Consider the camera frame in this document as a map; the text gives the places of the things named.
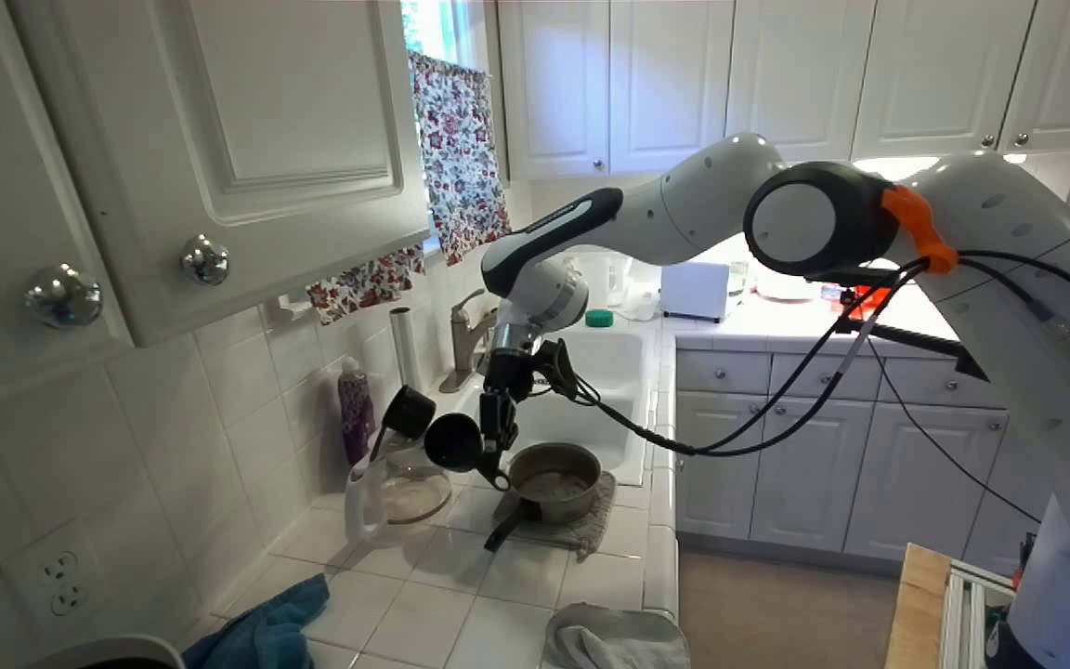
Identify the white far upper cabinets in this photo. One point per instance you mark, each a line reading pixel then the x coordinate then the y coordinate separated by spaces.
pixel 629 86

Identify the purple soap bottle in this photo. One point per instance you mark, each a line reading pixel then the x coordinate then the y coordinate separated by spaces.
pixel 354 410

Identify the white upper cabinet door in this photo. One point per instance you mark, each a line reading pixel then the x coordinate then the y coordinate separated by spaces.
pixel 276 126

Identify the grey quilted pot holder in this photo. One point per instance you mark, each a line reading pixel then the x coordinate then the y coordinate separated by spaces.
pixel 575 523

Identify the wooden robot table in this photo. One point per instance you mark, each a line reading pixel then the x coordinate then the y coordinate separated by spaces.
pixel 921 610

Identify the white kitchen sink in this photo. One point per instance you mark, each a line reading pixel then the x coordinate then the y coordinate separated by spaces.
pixel 615 399

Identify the white lower kitchen cabinets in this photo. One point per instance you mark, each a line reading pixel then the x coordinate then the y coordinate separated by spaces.
pixel 906 449

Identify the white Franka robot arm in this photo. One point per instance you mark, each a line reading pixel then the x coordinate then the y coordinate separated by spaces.
pixel 978 235

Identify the glass coffee carafe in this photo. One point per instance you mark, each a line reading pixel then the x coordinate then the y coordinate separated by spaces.
pixel 408 485

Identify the white bowl rim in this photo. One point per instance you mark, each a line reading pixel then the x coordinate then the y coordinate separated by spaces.
pixel 120 653

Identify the steel frying pan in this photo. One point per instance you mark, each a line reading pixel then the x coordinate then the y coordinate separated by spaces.
pixel 553 458

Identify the white wall power outlet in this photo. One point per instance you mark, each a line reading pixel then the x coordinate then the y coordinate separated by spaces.
pixel 56 582

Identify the green sponge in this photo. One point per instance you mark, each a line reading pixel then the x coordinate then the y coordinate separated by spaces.
pixel 601 317

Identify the blue cloth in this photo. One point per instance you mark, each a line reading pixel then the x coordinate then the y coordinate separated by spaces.
pixel 269 633

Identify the paper towel roll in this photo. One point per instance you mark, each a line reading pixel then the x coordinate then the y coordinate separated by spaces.
pixel 403 348

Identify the floral window curtain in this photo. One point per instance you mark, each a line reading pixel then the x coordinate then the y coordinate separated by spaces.
pixel 461 182

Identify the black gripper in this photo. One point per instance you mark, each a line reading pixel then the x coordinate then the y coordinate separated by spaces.
pixel 510 378

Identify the small black pot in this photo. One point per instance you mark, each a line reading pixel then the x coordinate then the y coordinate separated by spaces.
pixel 455 442

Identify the round chrome cabinet knob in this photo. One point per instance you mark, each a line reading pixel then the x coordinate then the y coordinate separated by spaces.
pixel 64 298
pixel 206 262

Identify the chrome kitchen faucet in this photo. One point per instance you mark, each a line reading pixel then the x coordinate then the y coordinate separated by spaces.
pixel 469 323

